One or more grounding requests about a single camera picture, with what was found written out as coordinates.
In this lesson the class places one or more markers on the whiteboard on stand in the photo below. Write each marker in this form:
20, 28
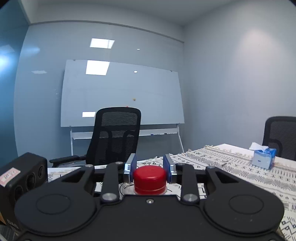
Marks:
90, 85

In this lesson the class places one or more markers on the red bottle cap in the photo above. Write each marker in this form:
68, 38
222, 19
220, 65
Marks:
149, 178

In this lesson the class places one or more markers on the black mesh office chair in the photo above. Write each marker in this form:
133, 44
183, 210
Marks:
279, 133
115, 137

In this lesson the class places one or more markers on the blue tissue box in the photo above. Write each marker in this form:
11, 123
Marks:
263, 156

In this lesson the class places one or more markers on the black mesh office chair left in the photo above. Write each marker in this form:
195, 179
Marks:
115, 137

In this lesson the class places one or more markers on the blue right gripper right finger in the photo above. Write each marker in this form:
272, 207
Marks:
170, 169

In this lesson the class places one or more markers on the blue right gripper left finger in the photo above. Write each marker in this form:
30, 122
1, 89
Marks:
130, 167

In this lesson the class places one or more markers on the black mesh office chair middle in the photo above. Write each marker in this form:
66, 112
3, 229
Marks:
279, 133

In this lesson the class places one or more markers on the patterned white tablecloth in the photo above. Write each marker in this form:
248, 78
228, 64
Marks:
279, 180

